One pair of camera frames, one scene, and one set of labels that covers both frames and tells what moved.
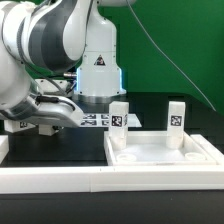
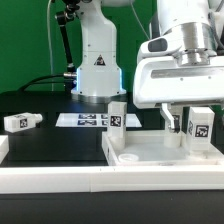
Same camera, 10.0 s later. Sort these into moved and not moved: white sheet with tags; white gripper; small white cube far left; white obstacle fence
Moved: white gripper
Not moved: white sheet with tags; small white cube far left; white obstacle fence
